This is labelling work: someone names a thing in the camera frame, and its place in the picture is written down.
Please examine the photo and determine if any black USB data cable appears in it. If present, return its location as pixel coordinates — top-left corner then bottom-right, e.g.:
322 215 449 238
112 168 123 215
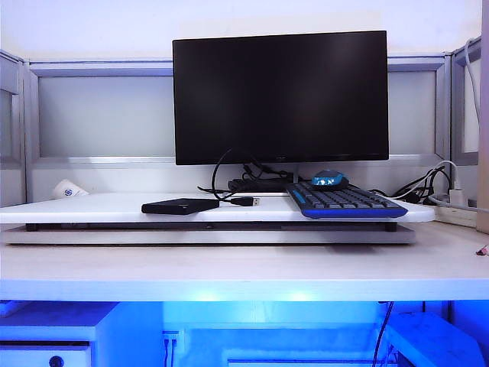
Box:
212 148 264 209

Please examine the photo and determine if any black portable hard drive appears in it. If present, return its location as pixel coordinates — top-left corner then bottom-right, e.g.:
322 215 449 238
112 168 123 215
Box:
141 197 221 216

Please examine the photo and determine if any black adapter box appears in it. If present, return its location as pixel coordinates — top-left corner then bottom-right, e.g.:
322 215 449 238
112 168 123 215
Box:
228 178 295 193

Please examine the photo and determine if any blue and black mouse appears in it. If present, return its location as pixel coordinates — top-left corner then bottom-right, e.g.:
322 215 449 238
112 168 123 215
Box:
311 169 351 191

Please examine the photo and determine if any black computer monitor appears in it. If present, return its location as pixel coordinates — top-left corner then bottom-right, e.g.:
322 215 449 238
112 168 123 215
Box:
172 30 390 166

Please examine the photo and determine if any black and blue keyboard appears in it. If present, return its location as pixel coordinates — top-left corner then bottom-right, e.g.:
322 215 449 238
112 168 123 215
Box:
285 180 410 221

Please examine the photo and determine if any white raised board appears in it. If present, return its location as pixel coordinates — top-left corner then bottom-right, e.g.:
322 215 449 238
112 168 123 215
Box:
0 192 436 225

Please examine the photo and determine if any white paper cup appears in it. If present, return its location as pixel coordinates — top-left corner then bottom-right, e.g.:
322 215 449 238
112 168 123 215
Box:
53 178 91 200

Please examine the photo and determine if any white power strip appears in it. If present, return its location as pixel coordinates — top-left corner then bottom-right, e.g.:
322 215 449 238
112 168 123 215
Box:
427 193 478 227

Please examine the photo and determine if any white drawer cabinet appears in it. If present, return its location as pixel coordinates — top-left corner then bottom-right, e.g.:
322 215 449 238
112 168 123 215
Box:
0 301 118 367

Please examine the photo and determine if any white box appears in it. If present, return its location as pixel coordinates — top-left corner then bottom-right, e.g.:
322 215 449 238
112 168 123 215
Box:
384 311 487 367

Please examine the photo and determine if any black monitor cable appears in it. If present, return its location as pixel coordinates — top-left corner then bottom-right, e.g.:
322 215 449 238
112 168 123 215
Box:
238 163 293 183

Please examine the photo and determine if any thin black cable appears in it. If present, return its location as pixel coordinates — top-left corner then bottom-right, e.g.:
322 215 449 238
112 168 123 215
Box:
196 185 232 200

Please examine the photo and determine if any tangled black cable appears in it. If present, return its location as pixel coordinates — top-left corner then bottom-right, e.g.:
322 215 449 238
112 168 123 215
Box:
393 166 452 206

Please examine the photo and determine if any wide aluminium partition frame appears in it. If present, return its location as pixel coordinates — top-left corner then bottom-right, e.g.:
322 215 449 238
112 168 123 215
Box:
22 56 455 170

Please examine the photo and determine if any wall socket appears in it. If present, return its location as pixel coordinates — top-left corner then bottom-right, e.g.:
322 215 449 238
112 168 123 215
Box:
161 330 181 367

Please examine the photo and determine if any white curved cable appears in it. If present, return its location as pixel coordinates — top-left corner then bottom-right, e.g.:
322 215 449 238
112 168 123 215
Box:
393 159 458 200

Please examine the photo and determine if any thin dangling cable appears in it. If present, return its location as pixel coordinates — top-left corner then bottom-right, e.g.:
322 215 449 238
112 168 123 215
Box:
373 301 395 367

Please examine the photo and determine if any wooden post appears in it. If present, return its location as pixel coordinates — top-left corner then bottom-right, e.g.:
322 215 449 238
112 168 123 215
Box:
475 0 489 233

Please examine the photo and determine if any white hanging cable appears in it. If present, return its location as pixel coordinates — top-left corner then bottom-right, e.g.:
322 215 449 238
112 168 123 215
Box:
463 37 483 154

